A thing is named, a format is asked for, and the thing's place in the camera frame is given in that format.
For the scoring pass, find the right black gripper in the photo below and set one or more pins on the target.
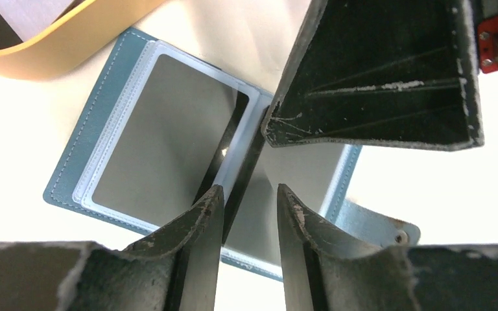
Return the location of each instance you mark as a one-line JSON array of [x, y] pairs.
[[400, 74]]

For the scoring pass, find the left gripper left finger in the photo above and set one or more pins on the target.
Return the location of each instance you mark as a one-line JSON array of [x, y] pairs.
[[173, 268]]

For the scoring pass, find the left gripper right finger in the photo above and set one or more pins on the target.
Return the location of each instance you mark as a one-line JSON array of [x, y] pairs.
[[325, 268]]

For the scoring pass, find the dark credit card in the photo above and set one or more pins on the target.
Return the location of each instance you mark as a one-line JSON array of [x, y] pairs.
[[172, 145]]

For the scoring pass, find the blue card holder wallet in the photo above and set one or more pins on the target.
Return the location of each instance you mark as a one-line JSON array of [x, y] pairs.
[[249, 173]]

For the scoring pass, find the oval wooden card tray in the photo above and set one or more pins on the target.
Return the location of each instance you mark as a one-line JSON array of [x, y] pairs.
[[72, 39]]

